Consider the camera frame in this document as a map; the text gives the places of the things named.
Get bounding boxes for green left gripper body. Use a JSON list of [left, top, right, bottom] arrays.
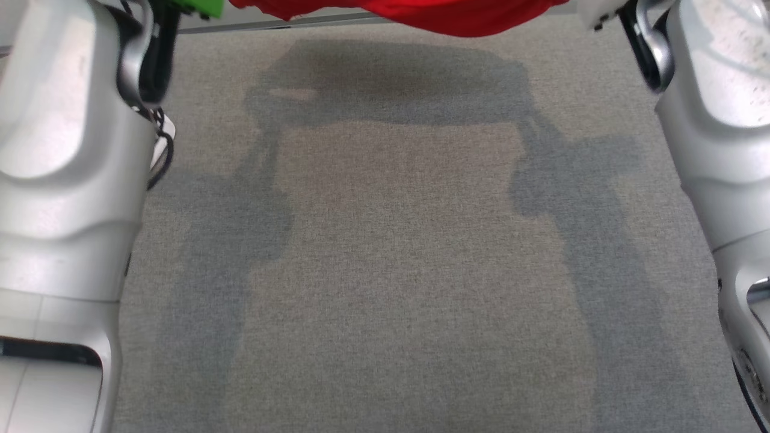
[[158, 0, 225, 19]]

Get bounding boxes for red shorts with white trim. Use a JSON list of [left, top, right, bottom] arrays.
[[229, 0, 569, 38]]

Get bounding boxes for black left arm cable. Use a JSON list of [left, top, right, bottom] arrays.
[[141, 105, 176, 190]]

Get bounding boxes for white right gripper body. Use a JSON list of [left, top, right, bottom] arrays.
[[577, 0, 626, 31]]

